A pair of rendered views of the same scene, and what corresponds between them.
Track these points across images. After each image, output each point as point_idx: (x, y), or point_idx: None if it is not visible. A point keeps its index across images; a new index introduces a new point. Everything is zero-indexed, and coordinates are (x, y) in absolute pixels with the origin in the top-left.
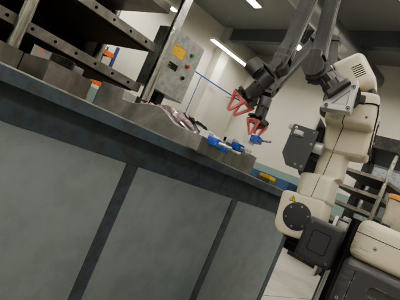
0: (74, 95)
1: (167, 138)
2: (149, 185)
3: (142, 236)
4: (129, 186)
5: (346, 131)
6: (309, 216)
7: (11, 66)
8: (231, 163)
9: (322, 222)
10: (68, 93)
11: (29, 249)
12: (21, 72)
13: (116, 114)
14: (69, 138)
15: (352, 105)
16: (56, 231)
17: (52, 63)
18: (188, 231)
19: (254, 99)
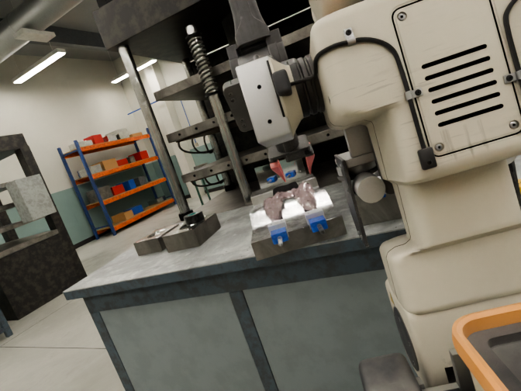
0: (136, 278)
1: (229, 261)
2: (269, 300)
3: (306, 347)
4: (247, 309)
5: (377, 129)
6: (410, 345)
7: (101, 285)
8: (391, 216)
9: (364, 382)
10: (132, 279)
11: (210, 375)
12: (106, 284)
13: (170, 271)
14: (172, 297)
15: (253, 127)
16: (218, 360)
17: (163, 237)
18: (379, 328)
19: (288, 151)
